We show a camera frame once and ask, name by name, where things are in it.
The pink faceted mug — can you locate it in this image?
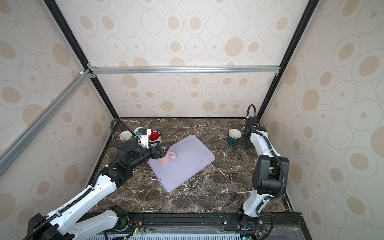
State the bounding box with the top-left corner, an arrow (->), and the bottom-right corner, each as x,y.
158,151 -> 177,165

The white mug red inside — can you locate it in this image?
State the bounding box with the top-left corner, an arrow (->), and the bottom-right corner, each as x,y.
149,131 -> 162,143

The grey mug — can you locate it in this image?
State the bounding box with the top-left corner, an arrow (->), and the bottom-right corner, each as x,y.
119,131 -> 135,142

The dark green mug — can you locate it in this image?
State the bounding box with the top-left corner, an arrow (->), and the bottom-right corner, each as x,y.
227,129 -> 242,148

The light green mug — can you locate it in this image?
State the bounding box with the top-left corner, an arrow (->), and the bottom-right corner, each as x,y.
134,127 -> 143,135

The lavender plastic tray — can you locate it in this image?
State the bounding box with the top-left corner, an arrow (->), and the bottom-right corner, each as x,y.
149,135 -> 215,192

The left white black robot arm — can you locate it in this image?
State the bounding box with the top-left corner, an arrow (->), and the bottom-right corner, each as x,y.
25,119 -> 173,240

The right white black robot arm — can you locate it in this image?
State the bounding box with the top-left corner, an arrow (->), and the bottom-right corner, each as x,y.
241,105 -> 290,219

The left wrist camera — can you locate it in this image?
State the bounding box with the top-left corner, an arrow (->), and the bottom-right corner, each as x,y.
135,128 -> 152,149

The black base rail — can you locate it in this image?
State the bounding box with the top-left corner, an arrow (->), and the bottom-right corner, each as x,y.
89,213 -> 312,240

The horizontal aluminium rail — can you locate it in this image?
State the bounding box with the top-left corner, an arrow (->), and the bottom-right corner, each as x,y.
91,66 -> 281,74

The left diagonal aluminium rail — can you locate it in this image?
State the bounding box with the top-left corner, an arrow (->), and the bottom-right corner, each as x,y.
1,70 -> 91,175

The right black frame post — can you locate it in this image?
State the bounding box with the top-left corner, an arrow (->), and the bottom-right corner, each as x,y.
257,0 -> 320,121

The black frame post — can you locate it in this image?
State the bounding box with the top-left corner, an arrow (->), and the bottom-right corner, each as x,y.
43,0 -> 120,119
257,0 -> 320,121

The left black frame post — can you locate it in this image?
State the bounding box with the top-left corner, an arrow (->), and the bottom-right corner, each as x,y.
43,0 -> 120,119

